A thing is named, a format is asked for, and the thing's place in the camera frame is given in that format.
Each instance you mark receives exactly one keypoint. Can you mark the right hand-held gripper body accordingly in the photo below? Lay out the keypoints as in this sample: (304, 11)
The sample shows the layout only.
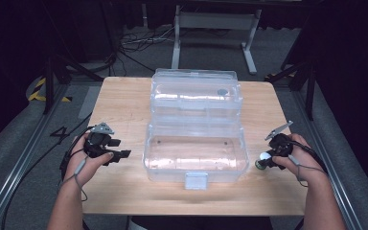
(281, 145)

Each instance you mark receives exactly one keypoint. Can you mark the small dark round object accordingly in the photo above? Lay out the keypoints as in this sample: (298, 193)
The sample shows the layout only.
(222, 92)

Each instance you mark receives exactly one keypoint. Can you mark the white metal table frame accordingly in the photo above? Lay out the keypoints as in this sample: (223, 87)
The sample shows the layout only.
(215, 20)

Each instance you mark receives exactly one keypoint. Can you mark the person's dark clothing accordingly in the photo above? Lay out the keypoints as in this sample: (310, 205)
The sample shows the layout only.
(201, 223)

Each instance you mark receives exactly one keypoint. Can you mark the aluminium floor rail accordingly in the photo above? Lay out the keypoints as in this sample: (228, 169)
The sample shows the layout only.
(19, 166)
(329, 163)

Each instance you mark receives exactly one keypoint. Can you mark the clear plastic storage box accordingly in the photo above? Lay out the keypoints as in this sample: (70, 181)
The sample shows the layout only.
(195, 153)

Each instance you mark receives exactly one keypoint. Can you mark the small white and green object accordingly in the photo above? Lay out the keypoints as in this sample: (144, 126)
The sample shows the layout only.
(263, 158)

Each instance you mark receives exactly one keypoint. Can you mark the black tripod stand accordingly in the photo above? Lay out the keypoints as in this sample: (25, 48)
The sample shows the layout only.
(300, 75)
(60, 68)

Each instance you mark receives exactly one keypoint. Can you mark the person's left hand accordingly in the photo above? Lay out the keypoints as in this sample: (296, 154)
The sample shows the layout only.
(87, 169)

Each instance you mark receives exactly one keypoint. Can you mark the person's right hand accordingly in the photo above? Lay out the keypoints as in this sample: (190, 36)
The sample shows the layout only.
(303, 163)

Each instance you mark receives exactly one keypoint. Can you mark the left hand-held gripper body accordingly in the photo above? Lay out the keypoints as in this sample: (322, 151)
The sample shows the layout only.
(96, 142)

